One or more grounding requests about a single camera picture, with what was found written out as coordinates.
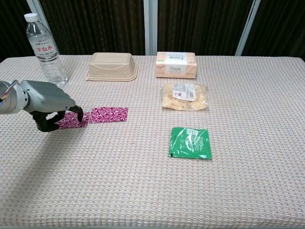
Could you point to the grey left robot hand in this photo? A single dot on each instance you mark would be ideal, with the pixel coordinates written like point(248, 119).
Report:
point(47, 97)

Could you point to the magenta patterned packet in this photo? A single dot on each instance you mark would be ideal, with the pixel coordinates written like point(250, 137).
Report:
point(109, 115)

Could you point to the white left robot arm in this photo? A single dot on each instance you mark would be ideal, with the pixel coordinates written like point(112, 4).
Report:
point(10, 102)

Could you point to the clear plastic water bottle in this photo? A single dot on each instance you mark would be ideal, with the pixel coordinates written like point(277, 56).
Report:
point(45, 57)

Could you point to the beige lidded food container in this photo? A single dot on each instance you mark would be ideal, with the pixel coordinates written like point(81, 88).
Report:
point(112, 65)

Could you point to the dark corrugated partition panel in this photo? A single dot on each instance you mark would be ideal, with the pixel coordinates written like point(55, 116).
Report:
point(202, 26)
point(95, 26)
point(281, 26)
point(12, 26)

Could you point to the pink woven tablecloth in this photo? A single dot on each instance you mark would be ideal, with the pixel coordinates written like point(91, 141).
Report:
point(119, 179)

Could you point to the peach facial tissue pack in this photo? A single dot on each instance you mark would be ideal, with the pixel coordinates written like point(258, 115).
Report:
point(175, 65)

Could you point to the clear bag of snacks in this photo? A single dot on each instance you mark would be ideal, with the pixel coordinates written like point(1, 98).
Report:
point(184, 97)

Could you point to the green foil sachet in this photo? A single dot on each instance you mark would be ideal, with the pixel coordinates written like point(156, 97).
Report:
point(190, 143)

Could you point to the grey partition post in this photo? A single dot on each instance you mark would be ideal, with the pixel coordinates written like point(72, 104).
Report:
point(150, 26)
point(247, 26)
point(33, 6)

